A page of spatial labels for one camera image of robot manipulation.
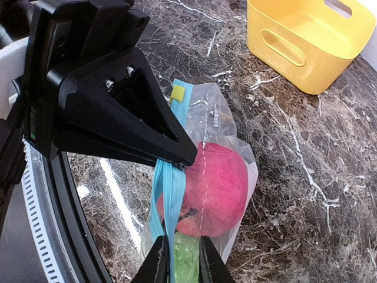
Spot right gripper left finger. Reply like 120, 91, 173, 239
131, 235, 170, 283

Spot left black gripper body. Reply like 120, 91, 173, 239
1, 1, 148, 217

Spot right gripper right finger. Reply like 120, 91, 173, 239
199, 236, 235, 283

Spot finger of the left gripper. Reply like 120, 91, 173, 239
55, 123, 157, 167
47, 47, 197, 166

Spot clear zip top bag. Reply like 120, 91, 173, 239
141, 80, 258, 282

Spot green fake grapes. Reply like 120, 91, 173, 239
174, 232, 199, 283

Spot red fake apple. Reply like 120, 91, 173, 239
155, 141, 249, 238

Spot yellow plastic bin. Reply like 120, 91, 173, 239
247, 1, 376, 95

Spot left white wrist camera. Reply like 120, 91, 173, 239
0, 37, 28, 119

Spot black front rail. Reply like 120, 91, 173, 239
42, 153, 112, 282

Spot white slotted cable duct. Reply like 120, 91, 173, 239
21, 145, 64, 282

